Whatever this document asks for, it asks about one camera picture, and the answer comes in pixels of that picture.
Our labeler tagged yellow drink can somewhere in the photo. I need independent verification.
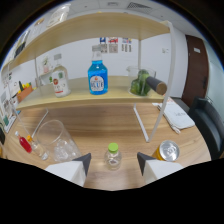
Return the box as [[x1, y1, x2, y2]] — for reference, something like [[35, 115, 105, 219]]
[[152, 139, 181, 163]]

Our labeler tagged small clear bottle orange cap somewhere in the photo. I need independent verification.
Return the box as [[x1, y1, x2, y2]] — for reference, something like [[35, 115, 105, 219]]
[[26, 134, 50, 161]]

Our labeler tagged clear bottle green cap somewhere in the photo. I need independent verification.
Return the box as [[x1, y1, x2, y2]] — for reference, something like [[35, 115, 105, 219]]
[[103, 142, 123, 172]]

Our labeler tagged clear glass with ice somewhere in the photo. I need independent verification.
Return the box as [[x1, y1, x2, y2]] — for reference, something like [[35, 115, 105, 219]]
[[35, 119, 82, 164]]

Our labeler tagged black sofa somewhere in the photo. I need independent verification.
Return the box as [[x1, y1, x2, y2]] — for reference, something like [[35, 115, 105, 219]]
[[187, 96, 224, 160]]

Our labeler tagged glass jar of limes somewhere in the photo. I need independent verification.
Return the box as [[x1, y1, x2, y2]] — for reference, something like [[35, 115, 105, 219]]
[[125, 65, 157, 97]]

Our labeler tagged orange basket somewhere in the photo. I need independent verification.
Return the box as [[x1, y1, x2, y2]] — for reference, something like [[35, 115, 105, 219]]
[[16, 85, 35, 103]]

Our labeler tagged clear bottle red label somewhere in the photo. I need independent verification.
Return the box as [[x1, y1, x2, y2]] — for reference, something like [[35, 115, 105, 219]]
[[51, 53, 72, 99]]

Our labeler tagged blue liquid bottle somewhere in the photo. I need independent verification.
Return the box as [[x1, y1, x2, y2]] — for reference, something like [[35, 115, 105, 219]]
[[87, 44, 109, 96]]

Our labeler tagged brown door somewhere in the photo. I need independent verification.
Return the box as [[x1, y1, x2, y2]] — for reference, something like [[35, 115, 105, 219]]
[[181, 34, 210, 108]]

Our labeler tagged tall black silver can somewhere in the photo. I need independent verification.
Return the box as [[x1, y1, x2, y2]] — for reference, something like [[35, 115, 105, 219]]
[[13, 30, 31, 59]]

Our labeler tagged white wood two-tier rack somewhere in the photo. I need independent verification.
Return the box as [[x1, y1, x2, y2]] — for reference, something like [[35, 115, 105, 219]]
[[0, 12, 177, 144]]

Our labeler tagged ceiling air vent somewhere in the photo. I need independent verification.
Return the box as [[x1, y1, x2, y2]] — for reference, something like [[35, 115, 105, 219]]
[[126, 1, 151, 10]]

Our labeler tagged wooden muddler black handle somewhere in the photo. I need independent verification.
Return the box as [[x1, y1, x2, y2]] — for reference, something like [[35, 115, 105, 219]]
[[145, 75, 168, 97]]

